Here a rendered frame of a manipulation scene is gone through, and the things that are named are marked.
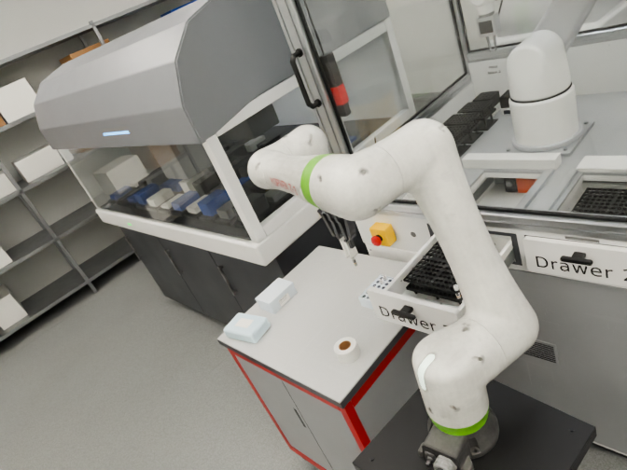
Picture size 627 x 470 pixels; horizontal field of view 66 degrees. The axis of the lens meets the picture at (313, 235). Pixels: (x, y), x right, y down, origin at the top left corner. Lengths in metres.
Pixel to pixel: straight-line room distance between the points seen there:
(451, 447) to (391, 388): 0.51
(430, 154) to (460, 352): 0.38
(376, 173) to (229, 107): 1.06
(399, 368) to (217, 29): 1.30
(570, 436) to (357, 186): 0.67
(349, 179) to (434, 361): 0.38
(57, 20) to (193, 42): 3.45
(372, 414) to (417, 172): 0.83
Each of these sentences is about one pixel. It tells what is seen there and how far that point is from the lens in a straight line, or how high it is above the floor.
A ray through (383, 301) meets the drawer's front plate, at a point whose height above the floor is 0.90.
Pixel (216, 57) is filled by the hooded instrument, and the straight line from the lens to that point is 1.83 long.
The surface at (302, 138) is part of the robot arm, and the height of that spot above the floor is 1.38.
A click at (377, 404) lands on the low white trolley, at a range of 1.52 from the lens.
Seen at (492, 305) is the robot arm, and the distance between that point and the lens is 1.02.
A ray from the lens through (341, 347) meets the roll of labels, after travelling 1.46.
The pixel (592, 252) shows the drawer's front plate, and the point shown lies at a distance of 1.37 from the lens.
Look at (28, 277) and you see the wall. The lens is 5.18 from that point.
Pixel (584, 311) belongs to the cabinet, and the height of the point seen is 0.69.
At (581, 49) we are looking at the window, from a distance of 1.17.
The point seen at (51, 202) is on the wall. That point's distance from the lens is 5.09.
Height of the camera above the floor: 1.74
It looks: 28 degrees down
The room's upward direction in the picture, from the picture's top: 24 degrees counter-clockwise
